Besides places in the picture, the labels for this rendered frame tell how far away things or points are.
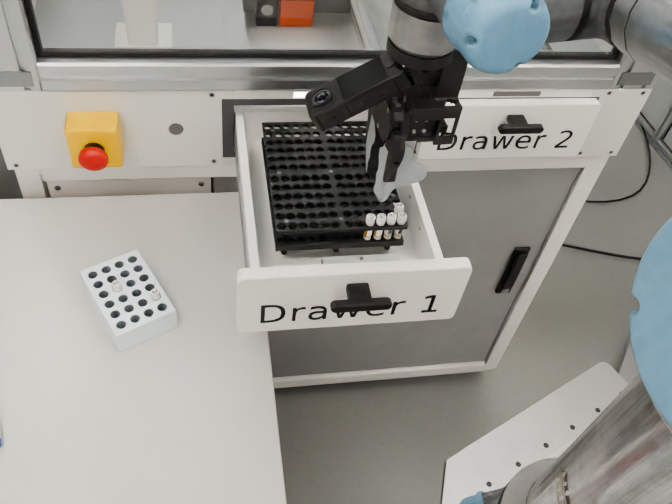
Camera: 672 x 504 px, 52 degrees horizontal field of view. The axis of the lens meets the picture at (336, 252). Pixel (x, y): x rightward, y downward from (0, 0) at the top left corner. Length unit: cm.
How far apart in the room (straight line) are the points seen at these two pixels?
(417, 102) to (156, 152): 48
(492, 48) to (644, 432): 32
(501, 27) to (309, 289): 40
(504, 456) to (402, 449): 84
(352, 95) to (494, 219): 68
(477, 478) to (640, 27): 56
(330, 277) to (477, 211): 57
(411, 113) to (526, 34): 21
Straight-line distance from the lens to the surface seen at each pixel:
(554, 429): 98
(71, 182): 119
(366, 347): 164
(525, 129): 113
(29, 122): 110
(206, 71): 102
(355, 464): 172
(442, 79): 77
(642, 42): 60
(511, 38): 59
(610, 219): 249
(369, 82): 75
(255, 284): 82
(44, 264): 107
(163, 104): 106
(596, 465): 48
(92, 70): 103
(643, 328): 35
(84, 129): 104
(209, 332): 97
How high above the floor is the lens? 156
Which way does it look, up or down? 49 degrees down
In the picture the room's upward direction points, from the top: 9 degrees clockwise
